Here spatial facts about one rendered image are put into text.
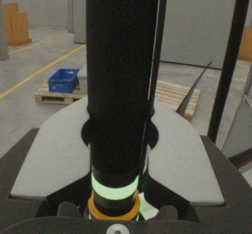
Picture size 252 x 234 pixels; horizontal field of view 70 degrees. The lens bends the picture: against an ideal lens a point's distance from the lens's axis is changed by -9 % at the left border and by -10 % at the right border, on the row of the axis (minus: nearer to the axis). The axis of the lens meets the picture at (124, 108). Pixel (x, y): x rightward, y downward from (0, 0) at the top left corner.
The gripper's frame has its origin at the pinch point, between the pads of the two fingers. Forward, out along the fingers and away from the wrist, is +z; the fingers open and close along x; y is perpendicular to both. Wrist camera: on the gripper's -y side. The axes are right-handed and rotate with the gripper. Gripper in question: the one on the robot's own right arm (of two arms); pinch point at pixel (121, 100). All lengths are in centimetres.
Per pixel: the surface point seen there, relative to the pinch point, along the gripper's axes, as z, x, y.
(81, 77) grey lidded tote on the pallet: 271, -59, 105
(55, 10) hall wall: 1304, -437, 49
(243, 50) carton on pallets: 671, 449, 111
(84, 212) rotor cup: 7.9, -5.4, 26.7
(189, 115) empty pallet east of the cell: 226, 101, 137
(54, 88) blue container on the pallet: 274, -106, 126
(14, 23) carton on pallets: 715, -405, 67
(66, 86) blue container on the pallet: 273, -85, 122
